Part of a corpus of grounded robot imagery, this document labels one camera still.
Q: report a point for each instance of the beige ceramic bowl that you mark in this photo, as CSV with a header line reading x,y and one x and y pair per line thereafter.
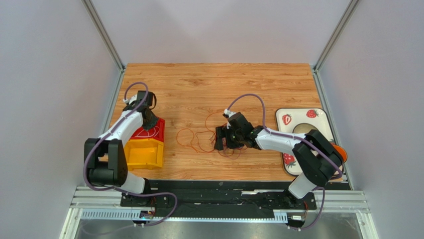
x,y
303,128

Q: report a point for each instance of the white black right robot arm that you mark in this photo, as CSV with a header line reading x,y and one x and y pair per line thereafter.
x,y
320,161

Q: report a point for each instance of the yellow plastic bin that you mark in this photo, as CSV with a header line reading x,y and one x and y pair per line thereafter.
x,y
145,153

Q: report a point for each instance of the red plastic bin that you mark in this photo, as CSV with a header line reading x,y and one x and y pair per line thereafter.
x,y
157,133

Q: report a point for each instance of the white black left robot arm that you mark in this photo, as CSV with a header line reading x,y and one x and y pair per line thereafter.
x,y
105,165

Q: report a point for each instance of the strawberry pattern tray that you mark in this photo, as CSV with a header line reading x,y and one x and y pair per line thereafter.
x,y
288,118

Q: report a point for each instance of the orange round object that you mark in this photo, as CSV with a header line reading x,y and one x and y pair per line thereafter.
x,y
342,152

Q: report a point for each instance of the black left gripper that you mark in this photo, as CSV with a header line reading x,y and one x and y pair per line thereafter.
x,y
152,123

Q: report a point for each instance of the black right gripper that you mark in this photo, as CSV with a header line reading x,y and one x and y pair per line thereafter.
x,y
224,137

